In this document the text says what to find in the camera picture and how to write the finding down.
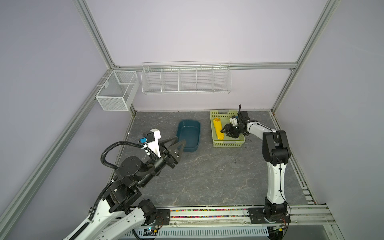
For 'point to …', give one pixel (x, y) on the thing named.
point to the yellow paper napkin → (218, 127)
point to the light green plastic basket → (224, 116)
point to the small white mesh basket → (118, 90)
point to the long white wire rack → (191, 77)
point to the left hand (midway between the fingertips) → (182, 142)
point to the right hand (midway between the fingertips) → (224, 133)
